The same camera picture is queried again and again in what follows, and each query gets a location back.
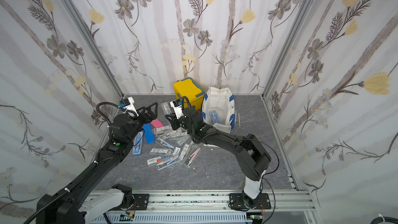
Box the clear case blue label compass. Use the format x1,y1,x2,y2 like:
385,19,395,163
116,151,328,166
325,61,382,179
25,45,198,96
209,110,221,124

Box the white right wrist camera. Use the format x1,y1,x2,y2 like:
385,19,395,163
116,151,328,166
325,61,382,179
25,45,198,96
170,99,183,119

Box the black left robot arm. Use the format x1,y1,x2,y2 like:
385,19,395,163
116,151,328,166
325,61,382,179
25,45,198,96
25,100,158,224

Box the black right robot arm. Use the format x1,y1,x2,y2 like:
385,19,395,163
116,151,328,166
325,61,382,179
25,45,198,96
165,107,272,211

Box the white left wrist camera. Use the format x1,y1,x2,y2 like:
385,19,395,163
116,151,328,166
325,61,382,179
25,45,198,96
119,97,137,113

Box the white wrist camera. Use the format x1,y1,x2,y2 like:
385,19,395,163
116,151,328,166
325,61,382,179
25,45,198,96
119,97,137,113
170,99,183,119

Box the white canvas bag blue handles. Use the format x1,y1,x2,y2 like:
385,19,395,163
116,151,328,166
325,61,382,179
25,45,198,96
201,87,236,133

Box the clear case label top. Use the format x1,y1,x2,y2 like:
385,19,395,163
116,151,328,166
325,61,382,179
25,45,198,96
161,102,172,115

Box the pink plastic case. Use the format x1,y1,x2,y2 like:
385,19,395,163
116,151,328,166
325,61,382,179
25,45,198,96
150,119,164,128

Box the clear case red mark label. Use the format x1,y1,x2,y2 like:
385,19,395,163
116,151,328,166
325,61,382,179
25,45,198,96
147,156,168,167

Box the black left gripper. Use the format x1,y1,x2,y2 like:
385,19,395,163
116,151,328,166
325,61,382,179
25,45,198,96
124,102,156,144

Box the yellow lidded storage box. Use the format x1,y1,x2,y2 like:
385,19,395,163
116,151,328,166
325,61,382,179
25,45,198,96
174,77,205,111

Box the metal scissors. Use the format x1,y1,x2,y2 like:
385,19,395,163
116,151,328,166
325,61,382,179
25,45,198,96
235,111,244,129

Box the blue opaque plastic case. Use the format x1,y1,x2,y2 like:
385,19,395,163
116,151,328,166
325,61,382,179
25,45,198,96
143,124,155,144

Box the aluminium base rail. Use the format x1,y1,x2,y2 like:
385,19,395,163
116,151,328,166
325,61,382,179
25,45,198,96
58,189,321,224

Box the clear case white barcode label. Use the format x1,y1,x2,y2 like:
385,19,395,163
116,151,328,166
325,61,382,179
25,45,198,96
178,144,191,162

